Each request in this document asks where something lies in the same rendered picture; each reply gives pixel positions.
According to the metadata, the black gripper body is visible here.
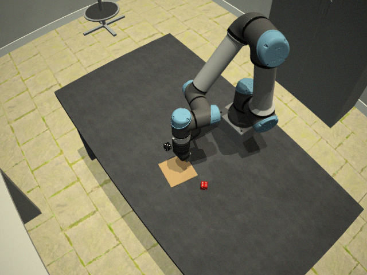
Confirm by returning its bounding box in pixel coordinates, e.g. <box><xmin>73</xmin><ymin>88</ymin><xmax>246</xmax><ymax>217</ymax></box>
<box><xmin>172</xmin><ymin>128</ymin><xmax>201</xmax><ymax>161</ymax></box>

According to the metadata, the tan square mat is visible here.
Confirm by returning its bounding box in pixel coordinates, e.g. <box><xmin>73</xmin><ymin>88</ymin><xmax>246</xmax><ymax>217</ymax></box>
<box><xmin>159</xmin><ymin>156</ymin><xmax>197</xmax><ymax>188</ymax></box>

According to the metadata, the black die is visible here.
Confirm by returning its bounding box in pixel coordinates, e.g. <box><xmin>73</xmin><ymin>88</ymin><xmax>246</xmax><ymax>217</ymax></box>
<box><xmin>163</xmin><ymin>142</ymin><xmax>171</xmax><ymax>151</ymax></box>

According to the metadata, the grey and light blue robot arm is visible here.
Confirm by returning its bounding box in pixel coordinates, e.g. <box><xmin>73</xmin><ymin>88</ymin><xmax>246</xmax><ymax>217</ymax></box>
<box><xmin>171</xmin><ymin>12</ymin><xmax>290</xmax><ymax>139</ymax></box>

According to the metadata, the red die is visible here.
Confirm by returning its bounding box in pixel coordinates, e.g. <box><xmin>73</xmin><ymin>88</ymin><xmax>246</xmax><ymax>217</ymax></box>
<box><xmin>201</xmin><ymin>182</ymin><xmax>208</xmax><ymax>190</ymax></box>

